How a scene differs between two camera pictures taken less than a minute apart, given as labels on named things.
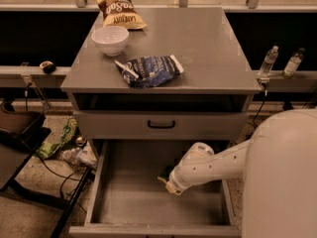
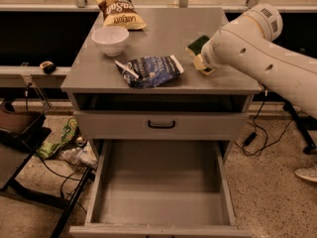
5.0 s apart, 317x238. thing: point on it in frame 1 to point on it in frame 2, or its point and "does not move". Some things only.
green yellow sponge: [164, 174] to [195, 49]
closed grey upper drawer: [160, 125] does not move
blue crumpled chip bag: [150, 70] does not move
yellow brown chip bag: [118, 10] does not move
